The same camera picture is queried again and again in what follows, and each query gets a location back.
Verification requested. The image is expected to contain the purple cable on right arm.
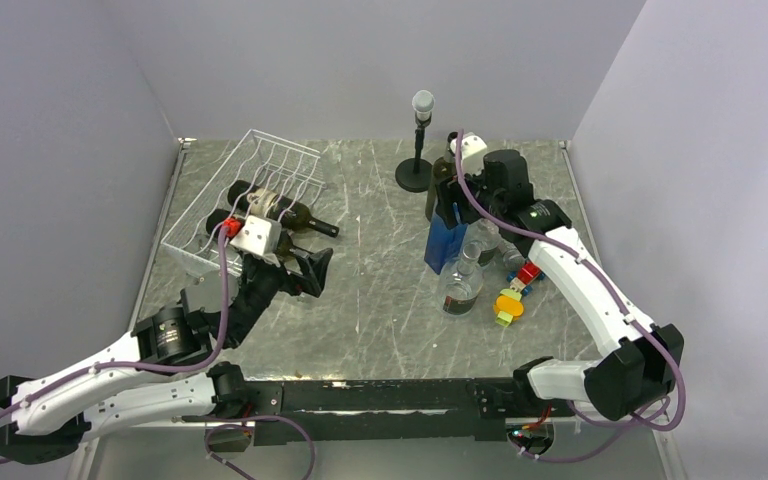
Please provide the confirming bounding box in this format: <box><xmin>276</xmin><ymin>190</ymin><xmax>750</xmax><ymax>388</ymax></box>
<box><xmin>454</xmin><ymin>129</ymin><xmax>687</xmax><ymax>433</ymax></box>

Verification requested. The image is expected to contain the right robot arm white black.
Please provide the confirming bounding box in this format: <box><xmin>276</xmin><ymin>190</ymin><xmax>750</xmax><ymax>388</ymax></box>
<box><xmin>436</xmin><ymin>149</ymin><xmax>687</xmax><ymax>428</ymax></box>

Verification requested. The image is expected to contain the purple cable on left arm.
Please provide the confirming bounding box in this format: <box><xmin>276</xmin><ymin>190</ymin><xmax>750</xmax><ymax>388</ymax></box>
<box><xmin>0</xmin><ymin>225</ymin><xmax>234</xmax><ymax>468</ymax></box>

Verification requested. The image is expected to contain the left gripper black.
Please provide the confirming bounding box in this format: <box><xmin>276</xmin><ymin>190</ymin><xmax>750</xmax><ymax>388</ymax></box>
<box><xmin>227</xmin><ymin>231</ymin><xmax>333</xmax><ymax>346</ymax></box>

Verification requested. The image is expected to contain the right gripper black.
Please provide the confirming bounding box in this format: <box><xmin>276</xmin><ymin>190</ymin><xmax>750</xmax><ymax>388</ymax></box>
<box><xmin>436</xmin><ymin>158</ymin><xmax>505</xmax><ymax>229</ymax></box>

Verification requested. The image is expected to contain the dark green wine bottle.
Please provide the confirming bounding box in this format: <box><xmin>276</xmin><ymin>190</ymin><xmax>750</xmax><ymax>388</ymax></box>
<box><xmin>205</xmin><ymin>209</ymin><xmax>304</xmax><ymax>258</ymax></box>

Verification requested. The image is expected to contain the wine bottle with cream label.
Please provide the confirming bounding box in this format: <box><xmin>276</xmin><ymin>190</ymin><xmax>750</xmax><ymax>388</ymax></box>
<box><xmin>226</xmin><ymin>180</ymin><xmax>340</xmax><ymax>238</ymax></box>

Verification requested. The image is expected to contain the colourful toy block figure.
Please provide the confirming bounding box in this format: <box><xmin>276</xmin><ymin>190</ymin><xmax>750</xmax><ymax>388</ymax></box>
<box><xmin>493</xmin><ymin>260</ymin><xmax>546</xmax><ymax>327</ymax></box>

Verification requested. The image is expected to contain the purple cable under left base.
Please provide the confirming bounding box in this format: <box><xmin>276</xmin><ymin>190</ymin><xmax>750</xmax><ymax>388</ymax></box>
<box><xmin>203</xmin><ymin>415</ymin><xmax>319</xmax><ymax>480</ymax></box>

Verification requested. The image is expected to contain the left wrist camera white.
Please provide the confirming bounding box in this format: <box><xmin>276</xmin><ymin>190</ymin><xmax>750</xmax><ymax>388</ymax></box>
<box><xmin>221</xmin><ymin>215</ymin><xmax>282</xmax><ymax>262</ymax></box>

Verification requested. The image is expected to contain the small glass jar silver lid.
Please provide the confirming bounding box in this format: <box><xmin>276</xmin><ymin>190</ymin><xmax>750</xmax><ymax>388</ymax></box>
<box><xmin>483</xmin><ymin>220</ymin><xmax>526</xmax><ymax>271</ymax></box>

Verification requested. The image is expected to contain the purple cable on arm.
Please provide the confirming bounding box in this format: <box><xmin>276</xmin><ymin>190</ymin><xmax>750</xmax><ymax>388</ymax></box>
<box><xmin>454</xmin><ymin>129</ymin><xmax>687</xmax><ymax>433</ymax></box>
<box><xmin>0</xmin><ymin>225</ymin><xmax>234</xmax><ymax>468</ymax></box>

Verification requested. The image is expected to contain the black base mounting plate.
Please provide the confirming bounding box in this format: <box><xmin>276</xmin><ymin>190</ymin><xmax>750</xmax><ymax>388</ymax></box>
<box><xmin>207</xmin><ymin>377</ymin><xmax>573</xmax><ymax>446</ymax></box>

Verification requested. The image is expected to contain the blue square glass bottle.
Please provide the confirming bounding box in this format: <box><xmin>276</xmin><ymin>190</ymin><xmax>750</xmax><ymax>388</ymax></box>
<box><xmin>424</xmin><ymin>216</ymin><xmax>467</xmax><ymax>275</ymax></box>

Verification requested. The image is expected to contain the black stand with white ball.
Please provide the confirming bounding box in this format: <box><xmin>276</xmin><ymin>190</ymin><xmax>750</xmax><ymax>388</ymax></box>
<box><xmin>395</xmin><ymin>90</ymin><xmax>435</xmax><ymax>193</ymax></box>

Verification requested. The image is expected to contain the white wire wine rack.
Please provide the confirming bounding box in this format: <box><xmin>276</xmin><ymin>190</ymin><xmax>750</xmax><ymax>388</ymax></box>
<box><xmin>161</xmin><ymin>129</ymin><xmax>326</xmax><ymax>277</ymax></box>

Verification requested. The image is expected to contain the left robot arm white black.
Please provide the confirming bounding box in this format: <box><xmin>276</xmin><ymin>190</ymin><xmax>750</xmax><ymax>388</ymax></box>
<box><xmin>0</xmin><ymin>248</ymin><xmax>333</xmax><ymax>465</ymax></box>

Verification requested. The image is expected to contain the olive wine bottle silver neck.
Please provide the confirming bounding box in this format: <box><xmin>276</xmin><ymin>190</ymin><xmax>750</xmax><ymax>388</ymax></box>
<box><xmin>424</xmin><ymin>155</ymin><xmax>455</xmax><ymax>221</ymax></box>

